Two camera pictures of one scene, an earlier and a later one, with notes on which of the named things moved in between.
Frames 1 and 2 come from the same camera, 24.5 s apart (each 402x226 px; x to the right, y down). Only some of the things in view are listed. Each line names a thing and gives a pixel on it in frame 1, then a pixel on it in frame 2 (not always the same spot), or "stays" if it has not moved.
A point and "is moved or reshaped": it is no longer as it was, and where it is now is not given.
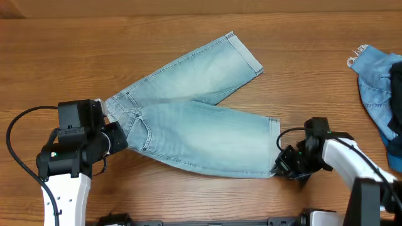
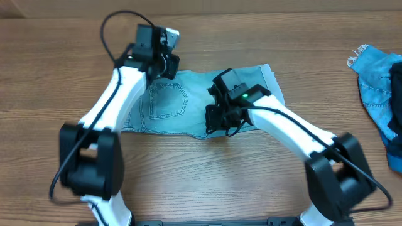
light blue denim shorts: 173,115 is moved or reshaped
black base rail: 273,221 stays
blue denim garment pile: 380,81 stays
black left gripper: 117,137 to 171,67
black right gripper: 286,161 to 212,117
